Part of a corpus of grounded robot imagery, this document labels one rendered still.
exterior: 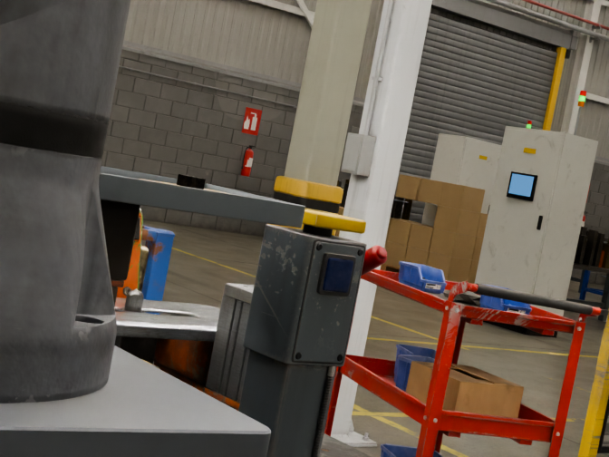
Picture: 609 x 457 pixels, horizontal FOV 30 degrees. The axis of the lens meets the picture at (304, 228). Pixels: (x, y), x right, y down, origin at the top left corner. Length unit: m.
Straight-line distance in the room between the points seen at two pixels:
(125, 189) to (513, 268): 10.71
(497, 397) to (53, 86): 3.06
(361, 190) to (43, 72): 4.76
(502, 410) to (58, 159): 3.08
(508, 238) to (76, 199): 11.16
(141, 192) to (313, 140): 7.47
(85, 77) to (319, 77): 7.94
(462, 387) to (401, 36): 2.22
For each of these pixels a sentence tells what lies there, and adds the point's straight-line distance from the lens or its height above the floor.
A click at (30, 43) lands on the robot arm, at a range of 0.40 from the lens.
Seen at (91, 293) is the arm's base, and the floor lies 1.13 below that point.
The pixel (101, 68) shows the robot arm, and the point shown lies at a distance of 0.42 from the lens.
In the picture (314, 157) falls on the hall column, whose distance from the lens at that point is 8.28.
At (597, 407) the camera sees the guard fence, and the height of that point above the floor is 0.37.
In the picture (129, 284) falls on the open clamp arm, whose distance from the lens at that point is 1.45.
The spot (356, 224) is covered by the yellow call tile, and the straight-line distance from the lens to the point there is 1.00.
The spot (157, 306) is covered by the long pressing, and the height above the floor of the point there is 1.00.
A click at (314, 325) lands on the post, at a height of 1.06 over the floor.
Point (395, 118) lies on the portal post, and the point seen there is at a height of 1.49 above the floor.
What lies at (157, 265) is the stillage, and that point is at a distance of 3.22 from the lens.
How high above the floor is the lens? 1.20
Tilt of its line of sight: 3 degrees down
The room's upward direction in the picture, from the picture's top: 11 degrees clockwise
